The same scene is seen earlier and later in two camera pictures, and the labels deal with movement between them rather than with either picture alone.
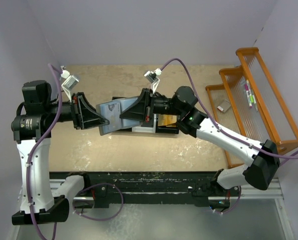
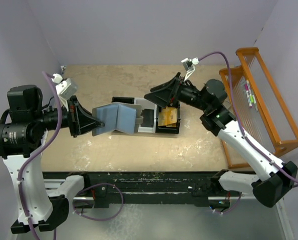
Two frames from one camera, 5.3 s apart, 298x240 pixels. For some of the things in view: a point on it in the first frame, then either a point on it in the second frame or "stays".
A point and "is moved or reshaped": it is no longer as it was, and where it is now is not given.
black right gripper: [142, 109] -> [161, 97]
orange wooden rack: [250, 104] stays
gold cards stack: [170, 120] stays
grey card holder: [111, 110] is moved or reshaped
